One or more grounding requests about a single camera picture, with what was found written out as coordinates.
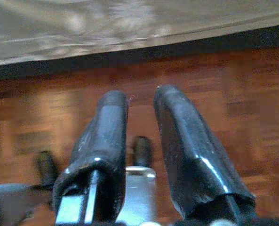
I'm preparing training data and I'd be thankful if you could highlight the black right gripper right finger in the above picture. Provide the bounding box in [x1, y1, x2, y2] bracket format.
[153, 84, 257, 226]

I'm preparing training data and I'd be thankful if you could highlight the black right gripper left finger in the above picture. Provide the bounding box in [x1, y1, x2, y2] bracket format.
[52, 90, 130, 226]

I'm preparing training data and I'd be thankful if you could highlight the beige satin bed sheet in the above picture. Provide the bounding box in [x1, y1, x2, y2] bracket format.
[0, 0, 279, 68]

